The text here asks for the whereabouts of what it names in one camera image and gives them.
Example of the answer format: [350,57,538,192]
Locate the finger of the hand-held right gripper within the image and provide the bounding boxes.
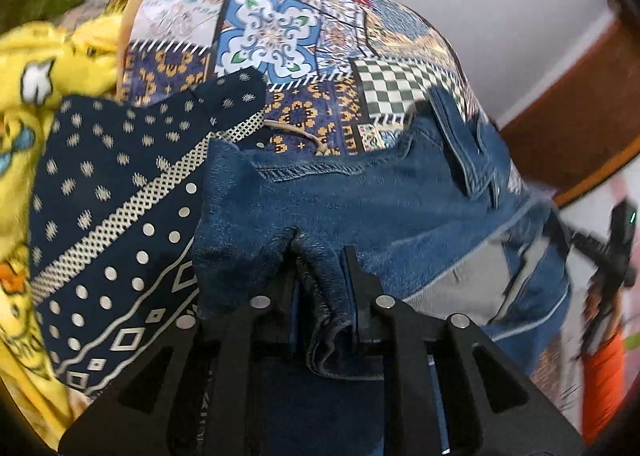
[569,230,609,257]

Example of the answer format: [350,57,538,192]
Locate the patchwork quilt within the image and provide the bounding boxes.
[117,0,532,197]

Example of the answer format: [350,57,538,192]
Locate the yellow cartoon blanket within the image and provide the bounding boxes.
[0,10,137,438]

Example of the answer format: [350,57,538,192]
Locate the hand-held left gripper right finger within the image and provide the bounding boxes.
[341,246,585,456]

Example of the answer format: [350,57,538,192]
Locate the floral bed sheet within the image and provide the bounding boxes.
[529,335,587,418]

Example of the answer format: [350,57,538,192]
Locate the navy patterned cloth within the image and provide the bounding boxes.
[29,70,269,398]

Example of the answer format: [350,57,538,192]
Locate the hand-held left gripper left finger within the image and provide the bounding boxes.
[58,255,302,456]

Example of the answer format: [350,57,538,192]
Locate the blue denim jeans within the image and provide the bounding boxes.
[192,84,574,456]

